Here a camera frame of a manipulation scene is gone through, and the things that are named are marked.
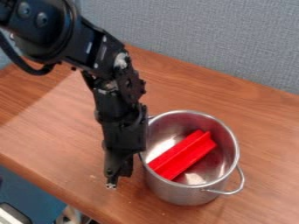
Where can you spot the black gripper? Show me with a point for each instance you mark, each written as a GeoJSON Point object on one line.
{"type": "Point", "coordinates": [124, 131]}

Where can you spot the red plastic block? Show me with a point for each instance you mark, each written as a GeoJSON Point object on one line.
{"type": "Point", "coordinates": [183, 155]}

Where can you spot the stainless steel pot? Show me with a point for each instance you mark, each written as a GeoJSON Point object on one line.
{"type": "Point", "coordinates": [203, 181]}

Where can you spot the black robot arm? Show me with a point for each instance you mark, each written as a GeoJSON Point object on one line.
{"type": "Point", "coordinates": [43, 33]}

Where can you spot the grey device under table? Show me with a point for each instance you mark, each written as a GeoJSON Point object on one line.
{"type": "Point", "coordinates": [12, 216]}

